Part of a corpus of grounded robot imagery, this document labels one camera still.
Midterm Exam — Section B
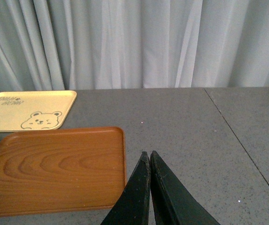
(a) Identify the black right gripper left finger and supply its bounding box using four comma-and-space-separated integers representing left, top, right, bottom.
101, 151, 151, 225

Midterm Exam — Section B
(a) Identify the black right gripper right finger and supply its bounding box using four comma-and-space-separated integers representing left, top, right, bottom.
150, 151, 219, 225

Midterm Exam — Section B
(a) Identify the brown wood-grain tray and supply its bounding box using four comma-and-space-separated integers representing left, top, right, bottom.
0, 127, 127, 217

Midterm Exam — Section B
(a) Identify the yellow bear tray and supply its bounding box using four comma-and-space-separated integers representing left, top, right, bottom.
0, 90, 77, 133

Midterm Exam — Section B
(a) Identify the grey curtain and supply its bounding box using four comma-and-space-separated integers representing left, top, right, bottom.
0, 0, 269, 91

